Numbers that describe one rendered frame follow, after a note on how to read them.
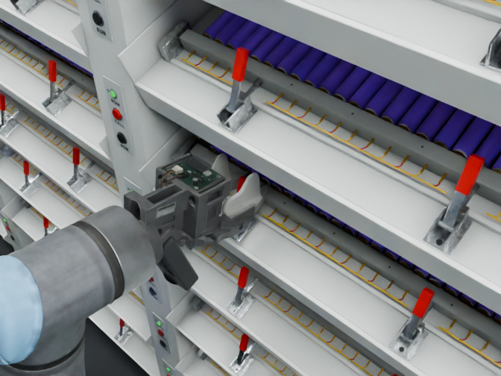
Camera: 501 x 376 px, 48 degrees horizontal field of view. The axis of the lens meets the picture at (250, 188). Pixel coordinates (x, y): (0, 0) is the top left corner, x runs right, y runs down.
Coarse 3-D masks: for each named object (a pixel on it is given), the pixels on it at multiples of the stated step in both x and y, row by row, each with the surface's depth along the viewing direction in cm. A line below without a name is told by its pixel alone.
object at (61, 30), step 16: (0, 0) 89; (16, 0) 85; (32, 0) 85; (48, 0) 86; (64, 0) 85; (0, 16) 93; (16, 16) 86; (32, 16) 85; (48, 16) 84; (64, 16) 83; (32, 32) 87; (48, 32) 82; (64, 32) 81; (80, 32) 74; (64, 48) 82; (80, 48) 78; (80, 64) 82
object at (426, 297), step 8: (424, 288) 60; (424, 296) 60; (432, 296) 60; (416, 304) 61; (424, 304) 61; (416, 312) 62; (424, 312) 61; (416, 320) 62; (408, 328) 63; (416, 328) 62; (408, 336) 63
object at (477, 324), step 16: (208, 160) 83; (272, 192) 77; (288, 208) 75; (304, 208) 75; (304, 224) 74; (320, 224) 73; (304, 240) 74; (336, 240) 71; (352, 240) 71; (352, 256) 72; (368, 256) 69; (384, 256) 69; (384, 272) 68; (400, 272) 67; (416, 288) 66; (432, 288) 66; (448, 304) 64; (464, 304) 64; (464, 320) 63; (480, 320) 62; (480, 336) 63; (496, 336) 61; (480, 352) 62
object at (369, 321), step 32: (160, 160) 83; (256, 224) 78; (288, 224) 77; (256, 256) 75; (288, 256) 74; (288, 288) 74; (320, 288) 71; (352, 288) 70; (384, 288) 69; (352, 320) 68; (384, 320) 67; (448, 320) 66; (384, 352) 66; (416, 352) 65; (448, 352) 64
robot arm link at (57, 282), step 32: (0, 256) 52; (32, 256) 51; (64, 256) 52; (96, 256) 53; (0, 288) 48; (32, 288) 49; (64, 288) 51; (96, 288) 53; (0, 320) 47; (32, 320) 49; (64, 320) 51; (0, 352) 50; (32, 352) 52; (64, 352) 55
